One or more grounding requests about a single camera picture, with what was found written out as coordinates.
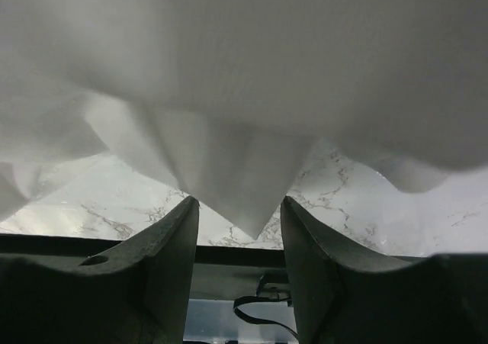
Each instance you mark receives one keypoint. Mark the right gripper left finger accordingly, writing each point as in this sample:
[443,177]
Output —
[72,290]

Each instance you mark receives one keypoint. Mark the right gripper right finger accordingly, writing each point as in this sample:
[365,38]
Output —
[343,292]

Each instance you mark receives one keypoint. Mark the white t shirt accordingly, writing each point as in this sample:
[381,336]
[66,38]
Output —
[224,99]

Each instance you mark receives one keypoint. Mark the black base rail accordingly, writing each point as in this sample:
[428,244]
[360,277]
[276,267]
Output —
[219,273]

